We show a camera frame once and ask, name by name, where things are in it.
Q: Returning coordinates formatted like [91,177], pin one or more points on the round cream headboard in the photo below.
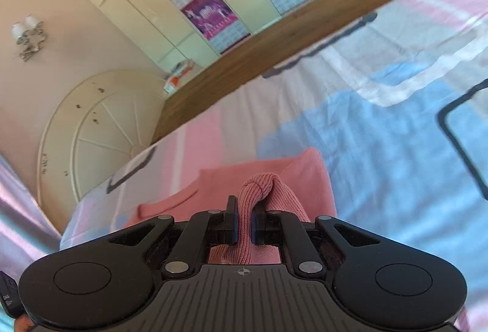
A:
[95,126]

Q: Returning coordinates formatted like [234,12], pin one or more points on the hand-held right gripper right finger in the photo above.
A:
[254,228]

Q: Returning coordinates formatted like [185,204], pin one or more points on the pink curtain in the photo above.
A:
[23,210]

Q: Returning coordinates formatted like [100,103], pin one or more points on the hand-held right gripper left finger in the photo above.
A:
[235,227]

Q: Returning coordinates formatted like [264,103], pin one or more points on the wall lamp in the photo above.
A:
[28,36]

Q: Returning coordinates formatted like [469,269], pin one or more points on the wooden bed frame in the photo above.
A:
[267,49]

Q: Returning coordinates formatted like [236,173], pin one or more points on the patterned bed sheet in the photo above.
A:
[381,126]

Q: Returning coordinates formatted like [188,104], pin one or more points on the pink sweater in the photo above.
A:
[297,179]

